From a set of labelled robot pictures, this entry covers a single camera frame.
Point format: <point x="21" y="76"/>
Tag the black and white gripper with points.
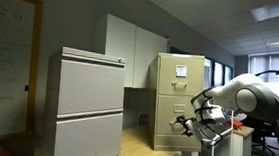
<point x="205" y="133"/>

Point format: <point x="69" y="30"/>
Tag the grey lateral cabinet drawer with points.
<point x="92" y="87"/>
<point x="87" y="140"/>

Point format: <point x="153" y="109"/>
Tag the white wall cabinet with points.
<point x="121" y="50"/>

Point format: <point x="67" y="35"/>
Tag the black office chair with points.
<point x="264" y="144"/>

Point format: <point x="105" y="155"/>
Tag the white paper label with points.
<point x="180" y="71"/>

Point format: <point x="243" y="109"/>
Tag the silver cabinet lock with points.
<point x="120" y="60"/>

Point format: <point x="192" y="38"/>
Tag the small red item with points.
<point x="237" y="124"/>

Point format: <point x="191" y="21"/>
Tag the grey lateral file cabinet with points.
<point x="51" y="114"/>

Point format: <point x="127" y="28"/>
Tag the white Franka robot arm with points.
<point x="261" y="101"/>

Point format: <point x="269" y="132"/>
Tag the wood framed whiteboard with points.
<point x="3" y="60"/>

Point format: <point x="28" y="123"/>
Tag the window with blinds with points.
<point x="259" y="65"/>

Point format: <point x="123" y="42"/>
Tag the beige drawer with paper label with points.
<point x="166" y="76"/>

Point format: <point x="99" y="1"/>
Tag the beige metal file cabinet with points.
<point x="150" y="105"/>

